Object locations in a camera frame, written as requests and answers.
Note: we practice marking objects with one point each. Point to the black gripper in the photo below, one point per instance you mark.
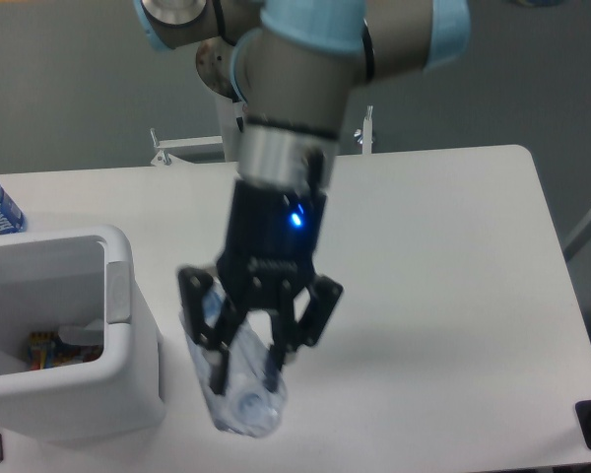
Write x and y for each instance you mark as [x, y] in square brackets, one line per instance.
[266, 263]

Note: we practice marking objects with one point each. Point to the clear plastic bottle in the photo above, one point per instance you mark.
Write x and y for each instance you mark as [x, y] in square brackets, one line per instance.
[255, 394]

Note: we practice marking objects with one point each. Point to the white plastic wrapper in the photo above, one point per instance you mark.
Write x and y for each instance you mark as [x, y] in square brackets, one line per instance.
[89, 335]

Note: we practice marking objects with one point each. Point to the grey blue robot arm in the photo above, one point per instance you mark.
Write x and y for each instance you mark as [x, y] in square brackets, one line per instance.
[294, 65]

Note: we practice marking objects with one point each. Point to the white plastic trash can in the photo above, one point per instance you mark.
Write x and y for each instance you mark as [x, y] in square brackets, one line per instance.
[73, 277]

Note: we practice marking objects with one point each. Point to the colourful snack wrapper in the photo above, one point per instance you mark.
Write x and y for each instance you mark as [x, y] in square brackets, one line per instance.
[47, 351]

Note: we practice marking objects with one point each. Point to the white metal frame bracket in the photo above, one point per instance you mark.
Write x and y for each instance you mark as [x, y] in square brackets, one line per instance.
[168, 152]

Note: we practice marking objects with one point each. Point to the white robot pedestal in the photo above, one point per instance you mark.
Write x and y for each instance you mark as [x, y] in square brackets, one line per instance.
[212, 62]

